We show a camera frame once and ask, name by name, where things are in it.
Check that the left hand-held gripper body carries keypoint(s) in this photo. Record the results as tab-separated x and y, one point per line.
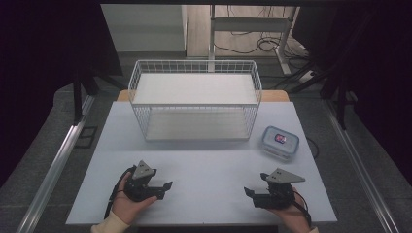
139	181

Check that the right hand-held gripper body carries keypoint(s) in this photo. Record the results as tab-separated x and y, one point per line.
280	186

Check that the person's left hand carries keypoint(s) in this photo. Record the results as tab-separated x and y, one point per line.
128	204

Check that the person's right hand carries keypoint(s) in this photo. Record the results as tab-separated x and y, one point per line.
291	215

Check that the clear container with blue lid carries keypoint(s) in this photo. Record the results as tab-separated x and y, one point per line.
280	142

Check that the wooden table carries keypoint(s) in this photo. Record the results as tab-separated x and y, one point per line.
275	95

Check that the black stand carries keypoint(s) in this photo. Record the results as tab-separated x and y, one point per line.
340	93
77	97

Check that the black curtain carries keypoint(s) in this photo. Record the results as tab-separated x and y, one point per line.
372	64
42	64

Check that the black floor bracket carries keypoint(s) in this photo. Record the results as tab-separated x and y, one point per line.
85	136

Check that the aluminium rail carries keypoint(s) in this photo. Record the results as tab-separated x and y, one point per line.
53	171
359	168

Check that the white metal desk frame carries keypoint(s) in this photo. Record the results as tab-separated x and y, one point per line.
249	24

